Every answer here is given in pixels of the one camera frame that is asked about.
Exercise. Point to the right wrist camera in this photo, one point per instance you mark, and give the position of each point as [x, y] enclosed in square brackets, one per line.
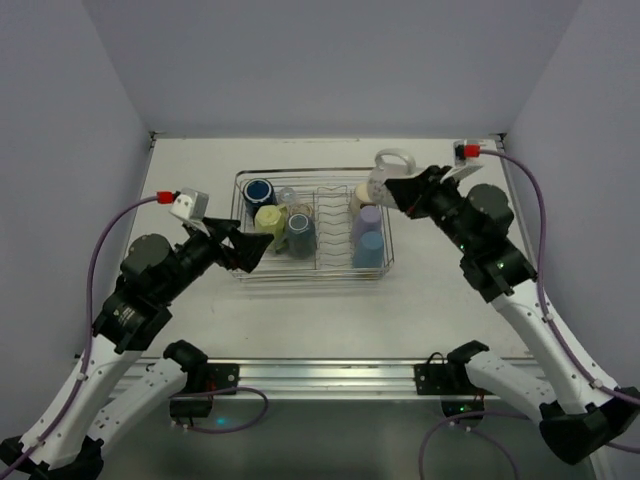
[466, 160]

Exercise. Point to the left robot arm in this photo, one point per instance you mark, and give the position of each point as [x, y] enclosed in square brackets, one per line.
[73, 436]

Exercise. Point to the small clear glass cup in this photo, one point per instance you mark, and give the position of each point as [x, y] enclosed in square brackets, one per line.
[287, 196]

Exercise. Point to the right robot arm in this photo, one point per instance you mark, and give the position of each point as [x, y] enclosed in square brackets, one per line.
[577, 407]

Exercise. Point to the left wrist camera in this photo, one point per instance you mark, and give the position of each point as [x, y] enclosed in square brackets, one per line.
[190, 205]

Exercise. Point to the dark blue glossy mug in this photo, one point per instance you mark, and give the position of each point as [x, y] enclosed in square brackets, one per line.
[258, 192]

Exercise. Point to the speckled beige small cup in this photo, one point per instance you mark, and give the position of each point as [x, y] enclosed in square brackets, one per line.
[303, 208]

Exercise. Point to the aluminium mounting rail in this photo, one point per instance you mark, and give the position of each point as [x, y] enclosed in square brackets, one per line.
[325, 377]

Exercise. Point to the yellow-green ceramic mug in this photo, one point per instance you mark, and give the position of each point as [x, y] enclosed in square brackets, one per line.
[271, 219]

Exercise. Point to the light blue plastic tumbler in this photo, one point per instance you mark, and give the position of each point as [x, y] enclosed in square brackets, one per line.
[369, 251]

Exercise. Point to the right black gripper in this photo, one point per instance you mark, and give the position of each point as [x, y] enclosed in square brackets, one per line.
[430, 189]

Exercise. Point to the lavender plastic tumbler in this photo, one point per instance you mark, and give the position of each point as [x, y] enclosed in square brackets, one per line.
[369, 219]

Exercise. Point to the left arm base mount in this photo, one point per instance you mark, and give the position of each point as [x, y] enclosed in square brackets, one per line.
[195, 400]

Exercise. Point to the floral white mug orange inside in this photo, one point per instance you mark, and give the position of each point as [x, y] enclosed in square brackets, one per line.
[389, 163]

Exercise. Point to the cream and brown cup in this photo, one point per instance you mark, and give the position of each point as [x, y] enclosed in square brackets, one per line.
[360, 199]

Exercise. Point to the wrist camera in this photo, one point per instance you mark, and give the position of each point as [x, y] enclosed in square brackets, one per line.
[466, 160]
[190, 205]

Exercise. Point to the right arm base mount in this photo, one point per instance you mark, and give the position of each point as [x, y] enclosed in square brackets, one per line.
[437, 377]

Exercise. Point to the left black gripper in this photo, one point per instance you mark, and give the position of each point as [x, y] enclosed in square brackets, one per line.
[220, 240]

